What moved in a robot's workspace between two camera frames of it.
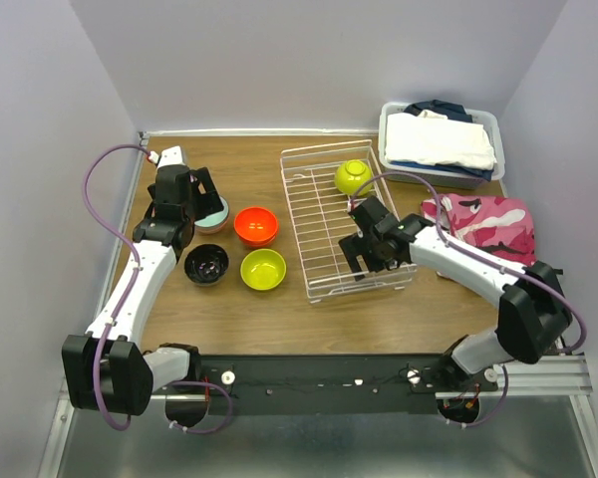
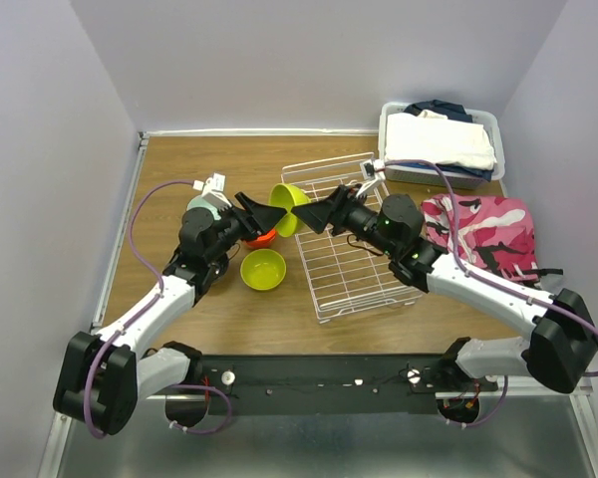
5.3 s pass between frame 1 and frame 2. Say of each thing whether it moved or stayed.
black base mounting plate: stayed
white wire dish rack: moved
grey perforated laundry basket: stayed
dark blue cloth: stayed
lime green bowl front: moved
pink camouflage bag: stayed
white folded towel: stayed
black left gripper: moved
